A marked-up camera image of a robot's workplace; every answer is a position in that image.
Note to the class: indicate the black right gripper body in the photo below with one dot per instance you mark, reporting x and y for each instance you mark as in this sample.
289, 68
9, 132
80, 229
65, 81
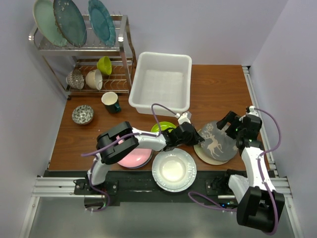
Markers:
239, 123

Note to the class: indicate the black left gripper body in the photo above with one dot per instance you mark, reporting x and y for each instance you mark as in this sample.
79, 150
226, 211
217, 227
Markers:
188, 142

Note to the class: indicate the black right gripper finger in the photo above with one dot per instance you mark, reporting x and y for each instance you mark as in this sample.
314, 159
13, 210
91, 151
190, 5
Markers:
232, 131
230, 118

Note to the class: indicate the cream green branch plate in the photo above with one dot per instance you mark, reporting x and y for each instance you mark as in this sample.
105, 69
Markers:
199, 152

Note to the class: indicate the grey reindeer plate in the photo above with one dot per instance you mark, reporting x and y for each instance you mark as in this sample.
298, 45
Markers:
217, 144

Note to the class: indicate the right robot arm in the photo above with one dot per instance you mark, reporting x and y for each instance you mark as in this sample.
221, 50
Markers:
259, 204

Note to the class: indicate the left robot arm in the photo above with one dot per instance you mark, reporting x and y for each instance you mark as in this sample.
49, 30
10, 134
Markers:
119, 141

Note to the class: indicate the white plastic bin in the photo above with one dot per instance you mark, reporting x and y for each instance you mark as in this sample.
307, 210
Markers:
163, 79

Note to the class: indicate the white scalloped deep plate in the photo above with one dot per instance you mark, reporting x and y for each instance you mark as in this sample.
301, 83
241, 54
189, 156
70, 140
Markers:
173, 166

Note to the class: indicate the blue plate under pink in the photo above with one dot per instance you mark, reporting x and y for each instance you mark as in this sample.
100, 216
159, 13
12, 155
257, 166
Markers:
139, 166

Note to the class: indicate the white plate under scalloped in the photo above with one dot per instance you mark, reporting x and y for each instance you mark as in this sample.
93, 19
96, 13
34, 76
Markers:
177, 187

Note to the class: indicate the dark green mug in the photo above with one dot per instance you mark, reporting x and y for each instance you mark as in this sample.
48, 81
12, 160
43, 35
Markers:
110, 102

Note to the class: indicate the leaf patterned bowl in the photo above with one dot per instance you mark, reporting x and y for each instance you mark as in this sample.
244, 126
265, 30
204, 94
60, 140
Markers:
82, 114

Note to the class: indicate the cream white bowl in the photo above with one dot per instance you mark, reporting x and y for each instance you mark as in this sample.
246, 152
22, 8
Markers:
94, 79

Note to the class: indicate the lime green bowl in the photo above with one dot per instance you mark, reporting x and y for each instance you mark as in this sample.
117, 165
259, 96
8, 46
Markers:
104, 65

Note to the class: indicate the metal dish rack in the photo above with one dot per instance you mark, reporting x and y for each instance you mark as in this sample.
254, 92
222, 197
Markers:
85, 58

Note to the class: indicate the grey patterned bowl on rack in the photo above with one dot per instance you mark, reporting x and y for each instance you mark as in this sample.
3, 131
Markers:
75, 79

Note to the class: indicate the teal large plate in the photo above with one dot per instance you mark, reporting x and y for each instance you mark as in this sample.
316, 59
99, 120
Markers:
102, 22

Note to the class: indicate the dark blue speckled plate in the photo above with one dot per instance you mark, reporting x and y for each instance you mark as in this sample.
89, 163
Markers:
70, 22

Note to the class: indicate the mint green large plate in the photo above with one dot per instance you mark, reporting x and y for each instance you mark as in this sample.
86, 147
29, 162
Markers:
45, 21

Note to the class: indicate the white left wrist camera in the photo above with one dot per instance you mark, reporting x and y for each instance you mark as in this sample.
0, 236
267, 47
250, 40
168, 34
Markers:
184, 117

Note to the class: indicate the aluminium frame rail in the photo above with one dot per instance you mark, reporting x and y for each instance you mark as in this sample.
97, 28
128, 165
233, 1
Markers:
52, 200

